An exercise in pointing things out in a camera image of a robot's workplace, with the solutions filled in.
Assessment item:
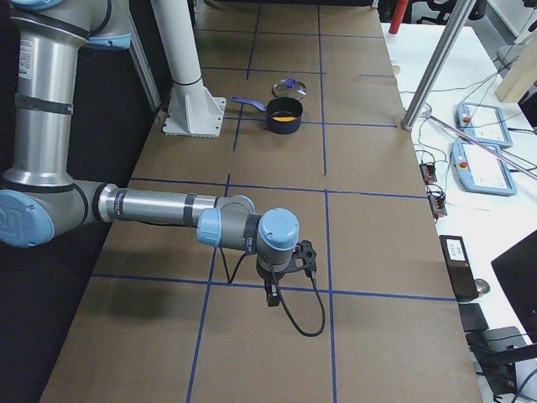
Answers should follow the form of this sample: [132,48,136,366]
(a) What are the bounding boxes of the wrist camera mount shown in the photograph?
[288,240,317,280]

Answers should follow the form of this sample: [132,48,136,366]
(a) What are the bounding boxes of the far orange black connector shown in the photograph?
[420,161,437,185]

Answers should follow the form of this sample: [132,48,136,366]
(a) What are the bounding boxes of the far blue teach pendant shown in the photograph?
[456,102,513,149]

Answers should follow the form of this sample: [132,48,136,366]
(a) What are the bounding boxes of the white support pole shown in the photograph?
[151,0,201,86]

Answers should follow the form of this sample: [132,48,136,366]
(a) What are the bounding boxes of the dark blue saucepan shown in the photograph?
[229,96,304,134]

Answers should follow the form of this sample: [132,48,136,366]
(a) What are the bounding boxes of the orange black connector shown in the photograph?
[420,161,437,185]
[426,186,447,220]

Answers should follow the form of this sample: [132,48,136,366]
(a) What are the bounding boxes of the glass pot lid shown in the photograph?
[272,77,307,101]

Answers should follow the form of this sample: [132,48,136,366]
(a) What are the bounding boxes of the black monitor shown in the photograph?
[492,231,537,343]

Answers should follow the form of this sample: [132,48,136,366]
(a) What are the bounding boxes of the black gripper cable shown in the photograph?
[220,245,326,337]

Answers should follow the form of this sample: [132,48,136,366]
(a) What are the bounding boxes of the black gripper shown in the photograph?
[256,256,286,306]

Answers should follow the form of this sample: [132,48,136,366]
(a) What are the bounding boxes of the white pole base bracket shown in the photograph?
[162,84,227,138]

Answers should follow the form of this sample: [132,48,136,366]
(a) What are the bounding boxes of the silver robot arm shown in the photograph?
[1,1,303,306]

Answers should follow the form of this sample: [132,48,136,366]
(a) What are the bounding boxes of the aluminium frame post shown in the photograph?
[401,0,477,132]

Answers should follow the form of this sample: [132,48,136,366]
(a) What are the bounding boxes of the blue teach pendant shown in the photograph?
[451,139,517,196]
[456,102,513,149]

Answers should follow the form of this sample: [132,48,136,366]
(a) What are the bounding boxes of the black box with label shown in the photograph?
[439,235,478,302]

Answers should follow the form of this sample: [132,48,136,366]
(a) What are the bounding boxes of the red cylinder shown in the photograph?
[388,0,409,35]

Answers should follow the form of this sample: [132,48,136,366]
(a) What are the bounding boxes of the near orange black connector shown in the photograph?
[426,186,447,220]

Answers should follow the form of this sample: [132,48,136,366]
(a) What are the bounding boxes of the near blue teach pendant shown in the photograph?
[451,139,517,196]

